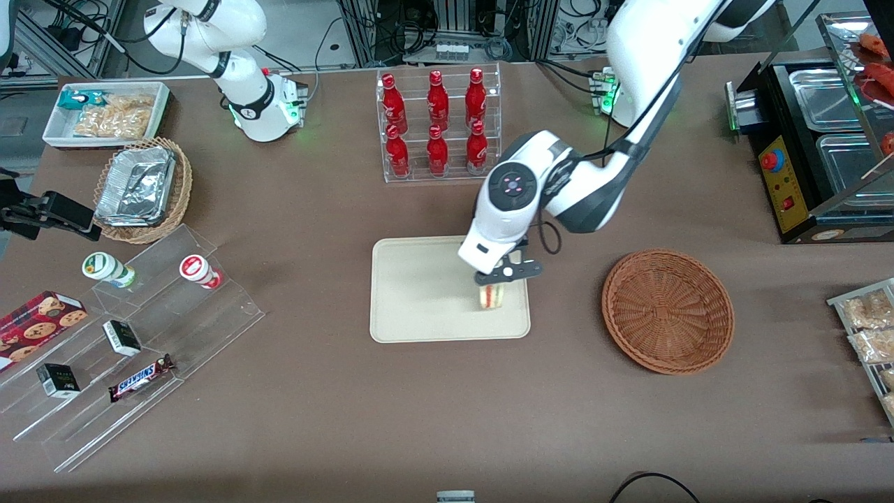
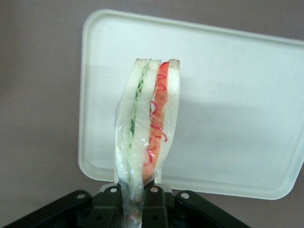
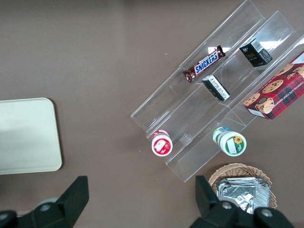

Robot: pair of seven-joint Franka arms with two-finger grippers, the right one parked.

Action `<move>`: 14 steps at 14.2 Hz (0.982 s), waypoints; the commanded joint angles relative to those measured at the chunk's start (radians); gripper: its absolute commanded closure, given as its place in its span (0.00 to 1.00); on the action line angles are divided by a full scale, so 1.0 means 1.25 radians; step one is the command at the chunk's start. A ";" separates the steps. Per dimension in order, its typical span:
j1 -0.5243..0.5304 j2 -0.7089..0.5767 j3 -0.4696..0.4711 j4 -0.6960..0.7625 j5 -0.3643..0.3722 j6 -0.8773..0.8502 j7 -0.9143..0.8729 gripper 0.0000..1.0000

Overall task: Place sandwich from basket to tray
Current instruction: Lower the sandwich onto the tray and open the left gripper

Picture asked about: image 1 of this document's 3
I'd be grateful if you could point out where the clear bag of chips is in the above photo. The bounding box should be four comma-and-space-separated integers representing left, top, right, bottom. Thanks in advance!
73, 94, 155, 140

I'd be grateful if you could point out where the black food warmer yellow panel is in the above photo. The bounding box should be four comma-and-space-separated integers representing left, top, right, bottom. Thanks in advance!
725, 13, 894, 245

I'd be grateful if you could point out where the steel warmer pan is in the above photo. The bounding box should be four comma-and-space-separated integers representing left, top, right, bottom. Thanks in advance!
789, 68, 865, 133
815, 133, 894, 194

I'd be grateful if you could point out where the red sausage food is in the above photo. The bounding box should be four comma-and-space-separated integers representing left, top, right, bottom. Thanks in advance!
858, 31, 894, 105

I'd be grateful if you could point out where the red label yogurt cup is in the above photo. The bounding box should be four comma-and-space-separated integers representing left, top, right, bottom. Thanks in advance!
179, 254, 224, 291

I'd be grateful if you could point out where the clear bagged fried snack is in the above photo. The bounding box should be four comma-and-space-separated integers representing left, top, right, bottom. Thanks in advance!
842, 289, 894, 330
849, 328, 894, 365

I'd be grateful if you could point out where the clear acrylic bottle rack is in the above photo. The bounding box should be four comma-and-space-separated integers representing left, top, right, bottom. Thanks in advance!
376, 63, 503, 184

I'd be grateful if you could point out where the aluminium foil container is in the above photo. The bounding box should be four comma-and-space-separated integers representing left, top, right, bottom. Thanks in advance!
95, 146, 177, 227

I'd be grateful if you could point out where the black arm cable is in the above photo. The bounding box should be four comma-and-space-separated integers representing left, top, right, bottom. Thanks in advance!
534, 14, 720, 256

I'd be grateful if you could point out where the red cola bottle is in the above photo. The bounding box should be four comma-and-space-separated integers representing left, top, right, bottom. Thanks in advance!
382, 73, 409, 135
467, 120, 489, 174
427, 124, 450, 176
427, 70, 450, 131
386, 124, 411, 177
465, 68, 488, 128

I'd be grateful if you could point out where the small black carton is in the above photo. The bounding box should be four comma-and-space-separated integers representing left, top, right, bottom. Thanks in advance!
102, 319, 143, 358
36, 363, 82, 400

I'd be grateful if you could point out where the white rectangular snack bin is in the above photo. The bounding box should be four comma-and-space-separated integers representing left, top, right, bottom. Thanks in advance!
43, 81, 173, 152

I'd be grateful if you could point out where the black table cable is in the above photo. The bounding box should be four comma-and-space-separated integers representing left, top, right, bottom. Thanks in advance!
608, 472, 703, 503

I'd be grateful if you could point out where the green label yogurt cup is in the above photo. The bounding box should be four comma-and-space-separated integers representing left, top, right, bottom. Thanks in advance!
82, 251, 138, 289

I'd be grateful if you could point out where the beige plastic tray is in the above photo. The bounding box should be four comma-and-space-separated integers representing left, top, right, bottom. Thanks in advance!
369, 236, 532, 344

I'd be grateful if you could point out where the red cookie box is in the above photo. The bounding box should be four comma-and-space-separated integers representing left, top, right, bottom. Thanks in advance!
0, 291, 89, 372

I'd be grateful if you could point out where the round brown wicker basket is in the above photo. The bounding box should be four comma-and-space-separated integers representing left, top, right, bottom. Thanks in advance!
601, 249, 735, 376

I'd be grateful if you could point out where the small wicker basket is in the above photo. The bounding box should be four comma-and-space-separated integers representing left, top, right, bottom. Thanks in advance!
92, 137, 193, 245

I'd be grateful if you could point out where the grey metal snack rack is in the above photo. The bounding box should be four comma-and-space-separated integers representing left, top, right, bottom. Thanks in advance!
827, 278, 894, 428

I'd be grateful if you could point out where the Snickers chocolate bar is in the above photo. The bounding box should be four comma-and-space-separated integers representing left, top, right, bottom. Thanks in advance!
108, 353, 176, 404

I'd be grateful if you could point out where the clear acrylic stepped display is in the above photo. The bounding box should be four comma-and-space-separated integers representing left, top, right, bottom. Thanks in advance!
0, 224, 267, 474

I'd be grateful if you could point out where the black clamp device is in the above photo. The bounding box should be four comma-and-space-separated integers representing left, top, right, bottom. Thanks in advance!
0, 177, 96, 242

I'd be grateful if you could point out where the teal snack packet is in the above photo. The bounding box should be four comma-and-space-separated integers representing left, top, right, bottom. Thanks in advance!
57, 89, 110, 110

